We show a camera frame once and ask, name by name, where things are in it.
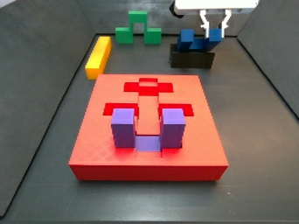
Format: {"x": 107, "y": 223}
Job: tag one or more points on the yellow long bar block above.
{"x": 98, "y": 58}

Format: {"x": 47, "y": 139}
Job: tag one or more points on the red slotted base block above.
{"x": 98, "y": 160}

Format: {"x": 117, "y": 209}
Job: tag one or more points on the purple U-shaped block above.
{"x": 170, "y": 139}

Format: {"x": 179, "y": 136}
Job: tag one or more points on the green arch block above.
{"x": 125, "y": 33}

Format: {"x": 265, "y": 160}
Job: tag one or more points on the blue U-shaped block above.
{"x": 191, "y": 44}

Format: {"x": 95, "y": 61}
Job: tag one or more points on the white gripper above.
{"x": 182, "y": 7}

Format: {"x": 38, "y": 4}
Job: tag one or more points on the black angle fixture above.
{"x": 190, "y": 59}

